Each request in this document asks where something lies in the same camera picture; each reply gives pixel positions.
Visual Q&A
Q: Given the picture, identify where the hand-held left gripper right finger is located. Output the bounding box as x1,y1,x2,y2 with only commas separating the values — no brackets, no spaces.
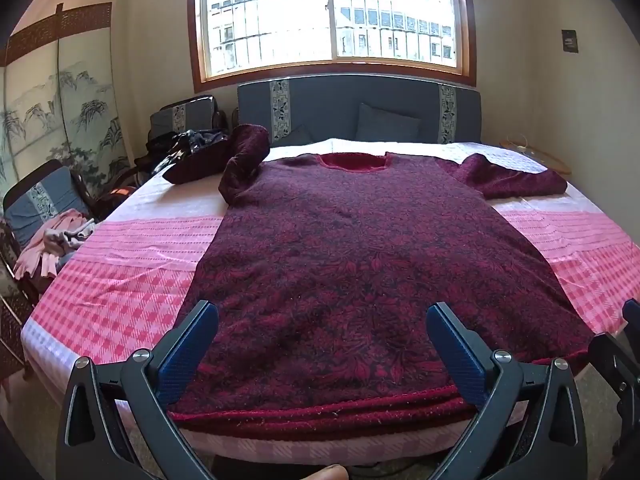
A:
426,302,589,480

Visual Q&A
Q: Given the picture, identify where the person's left hand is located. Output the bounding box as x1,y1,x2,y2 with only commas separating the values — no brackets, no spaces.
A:
304,464,349,480

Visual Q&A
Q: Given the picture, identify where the painted folding screen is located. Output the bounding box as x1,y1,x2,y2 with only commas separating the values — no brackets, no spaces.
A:
0,2,132,196

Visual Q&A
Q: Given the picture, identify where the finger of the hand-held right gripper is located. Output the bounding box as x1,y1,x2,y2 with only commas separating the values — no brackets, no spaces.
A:
621,298,640,335
587,332,635,413

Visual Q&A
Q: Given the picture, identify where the pink checked bedspread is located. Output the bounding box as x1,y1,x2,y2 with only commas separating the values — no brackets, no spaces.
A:
21,137,640,466

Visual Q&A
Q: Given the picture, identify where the grey square pillow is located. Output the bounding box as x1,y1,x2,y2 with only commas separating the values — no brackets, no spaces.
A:
355,102,422,143

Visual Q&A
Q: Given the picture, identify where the pile of dark clothes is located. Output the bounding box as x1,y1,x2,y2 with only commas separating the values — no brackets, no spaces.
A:
134,129,231,171

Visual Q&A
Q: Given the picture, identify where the wooden chair with grey cushion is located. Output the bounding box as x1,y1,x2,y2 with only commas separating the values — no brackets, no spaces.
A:
0,160,103,381

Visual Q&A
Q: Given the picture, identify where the maroon patterned knit sweater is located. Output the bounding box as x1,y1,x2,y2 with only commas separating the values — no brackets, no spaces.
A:
167,124,596,443

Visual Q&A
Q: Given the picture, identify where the wooden framed window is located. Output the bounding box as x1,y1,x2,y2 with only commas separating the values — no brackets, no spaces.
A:
187,0,478,86

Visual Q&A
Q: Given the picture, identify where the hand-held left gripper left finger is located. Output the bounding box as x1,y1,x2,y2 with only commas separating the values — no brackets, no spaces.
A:
56,300,220,480

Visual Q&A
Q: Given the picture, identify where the small grey pillow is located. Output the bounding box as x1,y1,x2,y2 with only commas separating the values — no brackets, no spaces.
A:
282,124,316,147

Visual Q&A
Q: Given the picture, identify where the dark armchair with grey cushion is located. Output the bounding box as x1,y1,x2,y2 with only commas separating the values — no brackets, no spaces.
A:
149,95,236,161

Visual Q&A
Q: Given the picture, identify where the grey padded headboard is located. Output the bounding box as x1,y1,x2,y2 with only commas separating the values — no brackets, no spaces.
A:
236,75,482,147

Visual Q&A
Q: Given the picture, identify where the dark maroon knit garment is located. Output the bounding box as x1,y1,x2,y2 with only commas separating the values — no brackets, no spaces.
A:
164,152,236,186

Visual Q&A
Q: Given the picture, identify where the pile of pink clothes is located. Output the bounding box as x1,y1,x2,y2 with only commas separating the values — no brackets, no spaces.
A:
14,209,96,281

